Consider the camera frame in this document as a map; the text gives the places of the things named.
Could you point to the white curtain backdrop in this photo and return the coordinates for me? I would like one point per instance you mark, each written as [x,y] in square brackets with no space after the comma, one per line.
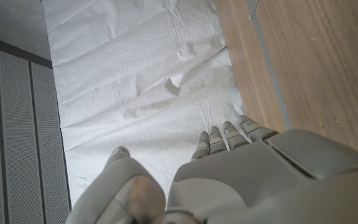
[129,77]

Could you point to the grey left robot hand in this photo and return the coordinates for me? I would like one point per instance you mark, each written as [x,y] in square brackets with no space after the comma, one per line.
[259,180]

